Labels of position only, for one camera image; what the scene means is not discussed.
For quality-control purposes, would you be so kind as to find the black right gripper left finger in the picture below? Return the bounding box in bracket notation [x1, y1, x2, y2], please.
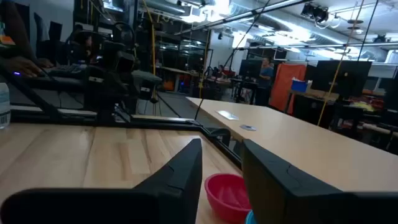
[0, 138, 203, 224]

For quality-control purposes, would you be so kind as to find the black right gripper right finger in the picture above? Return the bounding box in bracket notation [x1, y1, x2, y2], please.
[241, 139, 398, 224]

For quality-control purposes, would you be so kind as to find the teal plastic bowl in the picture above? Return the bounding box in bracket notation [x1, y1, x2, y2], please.
[244, 210, 257, 224]

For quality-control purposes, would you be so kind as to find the pink plastic bowl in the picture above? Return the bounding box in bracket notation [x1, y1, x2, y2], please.
[204, 173, 252, 223]

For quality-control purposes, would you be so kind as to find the light wooden table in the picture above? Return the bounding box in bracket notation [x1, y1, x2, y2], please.
[185, 96, 398, 193]

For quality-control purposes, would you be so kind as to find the orange hanging cloth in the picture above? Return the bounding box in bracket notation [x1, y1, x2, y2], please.
[268, 63, 308, 115]

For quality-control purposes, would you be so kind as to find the blue storage bin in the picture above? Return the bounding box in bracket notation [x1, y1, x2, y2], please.
[290, 78, 309, 93]

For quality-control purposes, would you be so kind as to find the person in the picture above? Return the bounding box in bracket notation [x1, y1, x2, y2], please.
[0, 0, 43, 78]
[254, 57, 275, 107]

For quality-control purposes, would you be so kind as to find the small black monitor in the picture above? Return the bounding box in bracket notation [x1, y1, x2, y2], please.
[238, 58, 264, 79]

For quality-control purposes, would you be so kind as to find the large black monitor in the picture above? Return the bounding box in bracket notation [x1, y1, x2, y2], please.
[312, 60, 373, 98]

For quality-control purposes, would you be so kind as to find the black keyboard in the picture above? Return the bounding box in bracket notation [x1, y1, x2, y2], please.
[45, 63, 87, 79]

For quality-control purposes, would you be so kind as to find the black ceiling-hung device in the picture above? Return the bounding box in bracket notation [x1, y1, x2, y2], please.
[300, 2, 330, 24]

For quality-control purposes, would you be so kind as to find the clear plastic water bottle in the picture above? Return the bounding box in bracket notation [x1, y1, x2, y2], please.
[0, 82, 11, 130]

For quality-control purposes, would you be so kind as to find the person's hand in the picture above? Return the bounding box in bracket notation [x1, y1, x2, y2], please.
[0, 55, 43, 78]

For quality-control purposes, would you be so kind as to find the black aluminium table frame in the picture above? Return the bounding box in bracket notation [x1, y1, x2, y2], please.
[0, 70, 244, 169]

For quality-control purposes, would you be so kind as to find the yellow hanging cable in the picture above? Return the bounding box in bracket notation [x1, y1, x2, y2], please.
[141, 0, 157, 103]
[317, 0, 366, 127]

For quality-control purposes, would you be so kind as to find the black hanging cable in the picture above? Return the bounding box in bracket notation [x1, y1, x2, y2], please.
[194, 0, 272, 121]

